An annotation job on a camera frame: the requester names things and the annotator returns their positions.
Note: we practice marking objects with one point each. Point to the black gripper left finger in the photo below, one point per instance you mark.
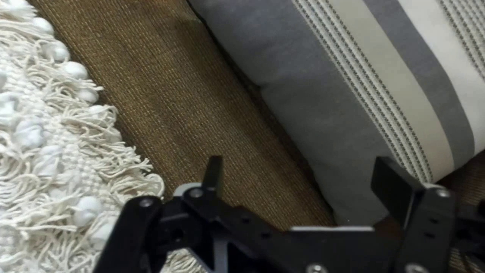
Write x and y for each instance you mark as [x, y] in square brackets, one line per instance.
[166, 237]

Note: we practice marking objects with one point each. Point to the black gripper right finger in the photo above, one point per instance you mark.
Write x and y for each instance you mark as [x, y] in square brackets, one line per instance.
[426, 228]

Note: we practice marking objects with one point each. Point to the gray striped pillow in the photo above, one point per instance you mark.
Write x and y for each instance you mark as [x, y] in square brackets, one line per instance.
[322, 85]

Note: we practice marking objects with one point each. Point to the brown fabric couch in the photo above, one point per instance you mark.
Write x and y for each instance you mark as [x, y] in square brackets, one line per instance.
[191, 126]

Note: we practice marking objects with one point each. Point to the white blue fringed pillow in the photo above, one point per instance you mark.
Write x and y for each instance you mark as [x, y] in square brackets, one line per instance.
[45, 152]

